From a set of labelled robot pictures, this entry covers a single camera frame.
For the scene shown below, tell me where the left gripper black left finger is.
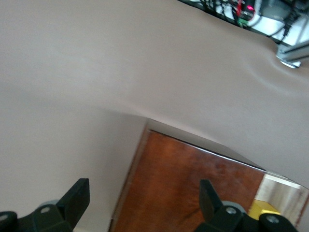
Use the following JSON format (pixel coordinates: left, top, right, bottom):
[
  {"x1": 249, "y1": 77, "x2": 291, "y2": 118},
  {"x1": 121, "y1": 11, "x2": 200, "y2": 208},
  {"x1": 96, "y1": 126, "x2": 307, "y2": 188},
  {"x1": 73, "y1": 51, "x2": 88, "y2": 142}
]
[{"x1": 0, "y1": 178, "x2": 90, "y2": 232}]

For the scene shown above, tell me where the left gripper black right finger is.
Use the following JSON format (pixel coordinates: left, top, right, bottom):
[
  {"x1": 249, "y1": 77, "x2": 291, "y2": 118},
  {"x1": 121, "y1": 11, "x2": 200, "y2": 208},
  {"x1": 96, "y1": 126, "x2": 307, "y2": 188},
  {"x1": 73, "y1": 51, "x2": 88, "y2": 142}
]
[{"x1": 195, "y1": 179, "x2": 300, "y2": 232}]

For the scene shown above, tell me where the yellow block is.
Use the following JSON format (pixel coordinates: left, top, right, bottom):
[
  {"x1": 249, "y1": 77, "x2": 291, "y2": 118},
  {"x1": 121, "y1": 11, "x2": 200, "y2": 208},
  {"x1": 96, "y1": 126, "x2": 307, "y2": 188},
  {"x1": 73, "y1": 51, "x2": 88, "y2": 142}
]
[{"x1": 248, "y1": 198, "x2": 282, "y2": 217}]

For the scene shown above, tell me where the dark red wooden cabinet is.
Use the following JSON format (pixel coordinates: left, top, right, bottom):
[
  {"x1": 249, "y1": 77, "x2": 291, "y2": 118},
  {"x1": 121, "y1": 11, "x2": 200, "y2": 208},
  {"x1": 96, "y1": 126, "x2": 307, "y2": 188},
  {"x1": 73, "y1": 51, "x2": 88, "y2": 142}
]
[{"x1": 110, "y1": 117, "x2": 292, "y2": 232}]

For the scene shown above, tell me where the brown table cloth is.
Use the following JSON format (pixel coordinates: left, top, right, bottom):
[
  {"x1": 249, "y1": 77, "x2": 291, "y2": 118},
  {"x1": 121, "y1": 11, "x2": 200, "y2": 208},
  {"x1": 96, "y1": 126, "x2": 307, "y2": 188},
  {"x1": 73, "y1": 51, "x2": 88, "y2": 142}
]
[{"x1": 0, "y1": 0, "x2": 309, "y2": 232}]

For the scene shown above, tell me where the grey metal post bracket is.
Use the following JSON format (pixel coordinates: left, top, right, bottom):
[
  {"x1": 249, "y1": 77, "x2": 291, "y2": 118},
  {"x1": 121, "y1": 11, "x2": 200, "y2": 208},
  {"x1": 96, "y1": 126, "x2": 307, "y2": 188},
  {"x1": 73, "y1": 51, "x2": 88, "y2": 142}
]
[{"x1": 276, "y1": 40, "x2": 309, "y2": 70}]

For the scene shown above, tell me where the white cable tray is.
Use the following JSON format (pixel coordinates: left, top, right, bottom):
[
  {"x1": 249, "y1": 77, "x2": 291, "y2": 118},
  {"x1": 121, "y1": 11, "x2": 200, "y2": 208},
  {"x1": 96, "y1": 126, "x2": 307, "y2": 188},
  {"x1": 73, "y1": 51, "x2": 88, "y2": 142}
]
[{"x1": 214, "y1": 0, "x2": 309, "y2": 46}]

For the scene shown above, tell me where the black cable bundle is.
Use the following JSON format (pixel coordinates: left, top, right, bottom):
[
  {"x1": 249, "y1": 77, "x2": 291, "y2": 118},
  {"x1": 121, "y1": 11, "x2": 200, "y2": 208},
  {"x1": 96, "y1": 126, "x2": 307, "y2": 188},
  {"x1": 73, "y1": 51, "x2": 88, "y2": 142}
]
[{"x1": 178, "y1": 0, "x2": 309, "y2": 45}]

